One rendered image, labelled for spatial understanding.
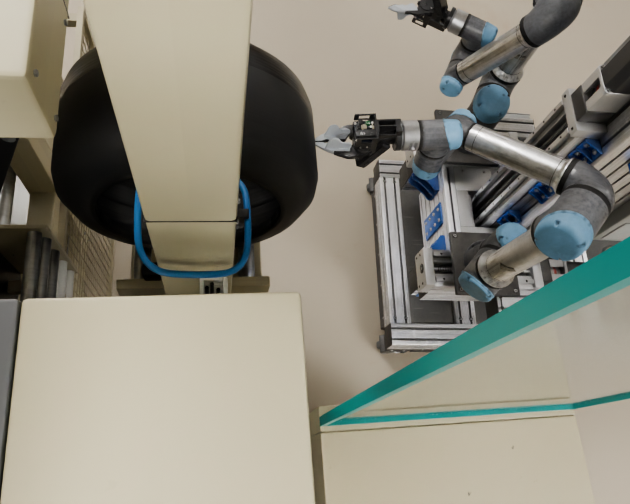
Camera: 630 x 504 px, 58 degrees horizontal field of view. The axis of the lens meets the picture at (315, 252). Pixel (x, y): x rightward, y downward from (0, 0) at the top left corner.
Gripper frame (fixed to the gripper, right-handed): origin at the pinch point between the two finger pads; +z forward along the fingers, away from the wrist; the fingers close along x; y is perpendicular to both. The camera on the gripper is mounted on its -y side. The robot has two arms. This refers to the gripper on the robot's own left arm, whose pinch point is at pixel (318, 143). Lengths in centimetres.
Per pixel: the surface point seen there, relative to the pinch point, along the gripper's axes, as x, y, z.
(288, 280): -2, -120, 7
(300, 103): -0.4, 16.7, 4.9
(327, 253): -15, -123, -12
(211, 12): 40, 88, 16
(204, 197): 41, 56, 21
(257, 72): -1.3, 26.7, 13.9
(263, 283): 28.3, -23.5, 15.7
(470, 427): 70, 5, -26
